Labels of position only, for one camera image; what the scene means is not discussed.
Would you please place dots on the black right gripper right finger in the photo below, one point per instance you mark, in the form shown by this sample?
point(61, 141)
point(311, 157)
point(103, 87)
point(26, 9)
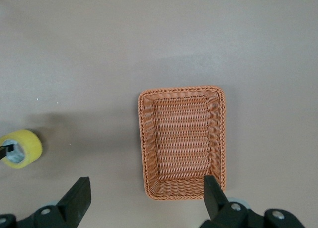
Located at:
point(213, 200)

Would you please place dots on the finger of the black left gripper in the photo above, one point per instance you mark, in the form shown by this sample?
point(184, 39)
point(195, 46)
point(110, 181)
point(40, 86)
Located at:
point(6, 151)

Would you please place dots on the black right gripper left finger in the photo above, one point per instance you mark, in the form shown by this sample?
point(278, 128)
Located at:
point(72, 200)

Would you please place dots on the yellow packing tape roll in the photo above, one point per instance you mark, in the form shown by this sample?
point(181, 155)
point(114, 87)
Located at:
point(32, 143)

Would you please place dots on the brown deep wicker basket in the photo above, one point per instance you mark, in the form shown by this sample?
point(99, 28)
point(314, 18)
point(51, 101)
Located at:
point(181, 143)

